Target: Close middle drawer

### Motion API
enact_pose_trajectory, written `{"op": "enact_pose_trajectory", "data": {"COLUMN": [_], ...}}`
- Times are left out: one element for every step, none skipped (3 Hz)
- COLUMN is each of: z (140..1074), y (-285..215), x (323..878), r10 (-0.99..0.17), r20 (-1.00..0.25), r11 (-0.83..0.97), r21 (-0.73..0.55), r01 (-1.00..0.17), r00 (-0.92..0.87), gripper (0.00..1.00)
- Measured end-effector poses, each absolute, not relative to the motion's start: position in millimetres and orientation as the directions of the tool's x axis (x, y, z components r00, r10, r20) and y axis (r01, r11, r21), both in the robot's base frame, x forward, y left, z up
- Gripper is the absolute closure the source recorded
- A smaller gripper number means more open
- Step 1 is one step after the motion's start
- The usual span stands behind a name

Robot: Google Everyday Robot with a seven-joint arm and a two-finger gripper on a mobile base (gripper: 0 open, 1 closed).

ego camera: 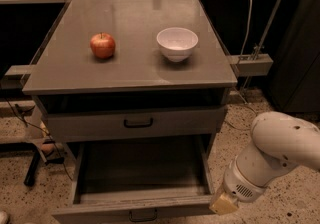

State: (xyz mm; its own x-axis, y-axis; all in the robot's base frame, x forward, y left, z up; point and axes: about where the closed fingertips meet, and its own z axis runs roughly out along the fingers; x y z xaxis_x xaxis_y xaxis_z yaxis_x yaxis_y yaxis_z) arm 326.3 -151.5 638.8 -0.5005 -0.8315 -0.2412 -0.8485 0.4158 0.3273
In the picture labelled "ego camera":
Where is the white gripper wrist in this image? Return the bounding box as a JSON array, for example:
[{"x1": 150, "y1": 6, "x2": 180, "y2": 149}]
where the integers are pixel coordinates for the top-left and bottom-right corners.
[{"x1": 209, "y1": 160, "x2": 266, "y2": 215}]

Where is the grey drawer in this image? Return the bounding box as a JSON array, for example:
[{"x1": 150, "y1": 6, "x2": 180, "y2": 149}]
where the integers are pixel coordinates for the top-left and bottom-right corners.
[
  {"x1": 43, "y1": 106, "x2": 226, "y2": 142},
  {"x1": 53, "y1": 135, "x2": 215, "y2": 224}
]

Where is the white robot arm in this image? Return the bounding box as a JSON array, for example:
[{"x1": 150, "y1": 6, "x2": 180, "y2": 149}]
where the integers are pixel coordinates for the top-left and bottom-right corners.
[{"x1": 209, "y1": 111, "x2": 320, "y2": 215}]

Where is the grey top drawer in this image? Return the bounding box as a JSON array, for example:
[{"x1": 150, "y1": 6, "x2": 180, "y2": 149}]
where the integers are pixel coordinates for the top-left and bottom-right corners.
[{"x1": 43, "y1": 106, "x2": 226, "y2": 142}]

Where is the grey drawer cabinet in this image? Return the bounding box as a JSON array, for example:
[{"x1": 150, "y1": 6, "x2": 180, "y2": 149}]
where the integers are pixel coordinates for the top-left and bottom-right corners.
[{"x1": 21, "y1": 0, "x2": 239, "y2": 159}]

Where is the dark cabinet on right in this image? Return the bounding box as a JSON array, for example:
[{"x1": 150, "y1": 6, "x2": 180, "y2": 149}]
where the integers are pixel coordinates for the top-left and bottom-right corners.
[{"x1": 266, "y1": 0, "x2": 320, "y2": 113}]

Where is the white ceramic bowl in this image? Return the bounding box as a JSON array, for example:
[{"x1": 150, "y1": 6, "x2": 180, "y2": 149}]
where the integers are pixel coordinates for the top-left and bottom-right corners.
[{"x1": 156, "y1": 27, "x2": 199, "y2": 63}]

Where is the black metal leg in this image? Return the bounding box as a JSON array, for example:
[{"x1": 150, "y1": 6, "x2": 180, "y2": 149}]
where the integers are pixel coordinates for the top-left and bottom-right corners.
[{"x1": 24, "y1": 151, "x2": 40, "y2": 187}]

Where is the red apple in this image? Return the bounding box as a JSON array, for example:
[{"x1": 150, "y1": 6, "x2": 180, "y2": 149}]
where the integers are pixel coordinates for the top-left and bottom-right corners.
[{"x1": 90, "y1": 32, "x2": 116, "y2": 59}]

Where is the metal diagonal rod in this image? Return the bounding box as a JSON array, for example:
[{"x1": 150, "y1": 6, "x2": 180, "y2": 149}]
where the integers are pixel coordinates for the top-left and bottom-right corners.
[{"x1": 239, "y1": 0, "x2": 282, "y2": 94}]

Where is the grey metal side bracket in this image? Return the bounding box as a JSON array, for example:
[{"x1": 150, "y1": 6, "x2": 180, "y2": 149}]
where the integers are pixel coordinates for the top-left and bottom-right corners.
[{"x1": 227, "y1": 54, "x2": 273, "y2": 77}]

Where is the white power cable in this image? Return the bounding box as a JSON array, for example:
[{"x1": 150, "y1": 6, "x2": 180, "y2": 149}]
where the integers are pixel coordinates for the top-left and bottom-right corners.
[{"x1": 223, "y1": 0, "x2": 260, "y2": 132}]

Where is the black floor cable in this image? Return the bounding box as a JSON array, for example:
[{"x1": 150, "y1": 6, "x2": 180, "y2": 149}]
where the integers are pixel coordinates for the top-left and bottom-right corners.
[{"x1": 1, "y1": 92, "x2": 74, "y2": 182}]

